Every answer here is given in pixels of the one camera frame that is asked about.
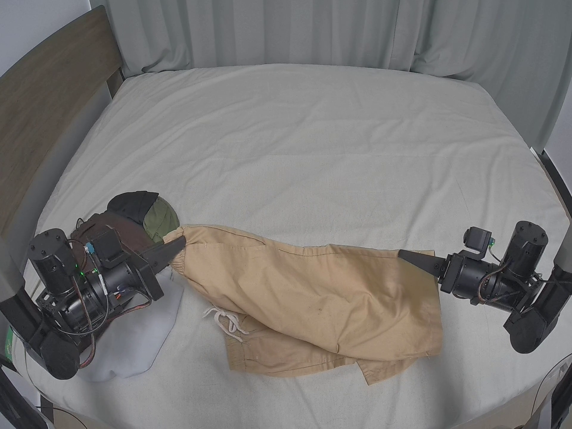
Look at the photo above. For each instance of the pale green curtain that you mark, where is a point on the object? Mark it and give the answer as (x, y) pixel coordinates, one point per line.
(268, 16)

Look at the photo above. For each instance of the green garment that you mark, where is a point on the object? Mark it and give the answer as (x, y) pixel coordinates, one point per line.
(161, 219)

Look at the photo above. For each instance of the black garment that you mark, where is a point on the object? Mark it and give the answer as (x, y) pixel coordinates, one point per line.
(132, 203)

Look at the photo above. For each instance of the white garment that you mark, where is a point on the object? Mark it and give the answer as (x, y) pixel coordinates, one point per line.
(147, 329)

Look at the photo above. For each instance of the bed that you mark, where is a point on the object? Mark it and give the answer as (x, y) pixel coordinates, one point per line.
(313, 150)

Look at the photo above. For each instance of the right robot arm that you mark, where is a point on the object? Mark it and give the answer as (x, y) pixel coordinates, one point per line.
(527, 248)

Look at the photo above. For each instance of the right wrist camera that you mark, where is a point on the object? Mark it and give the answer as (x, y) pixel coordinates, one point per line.
(477, 238)

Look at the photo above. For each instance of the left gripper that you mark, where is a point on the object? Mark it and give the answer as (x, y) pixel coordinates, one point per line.
(116, 288)

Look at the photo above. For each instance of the brown garment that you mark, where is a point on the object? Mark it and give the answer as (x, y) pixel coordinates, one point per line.
(134, 233)

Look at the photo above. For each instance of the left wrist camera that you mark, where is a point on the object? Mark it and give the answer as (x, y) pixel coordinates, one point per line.
(107, 246)

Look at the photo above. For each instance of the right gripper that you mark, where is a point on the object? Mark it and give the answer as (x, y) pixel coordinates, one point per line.
(469, 279)

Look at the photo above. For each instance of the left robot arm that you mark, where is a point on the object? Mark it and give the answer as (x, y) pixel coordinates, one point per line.
(49, 257)

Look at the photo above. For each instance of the tan shorts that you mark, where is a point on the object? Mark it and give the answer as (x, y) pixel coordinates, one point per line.
(335, 293)

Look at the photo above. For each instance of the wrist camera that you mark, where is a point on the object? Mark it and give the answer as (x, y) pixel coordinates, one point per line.
(477, 238)
(107, 246)

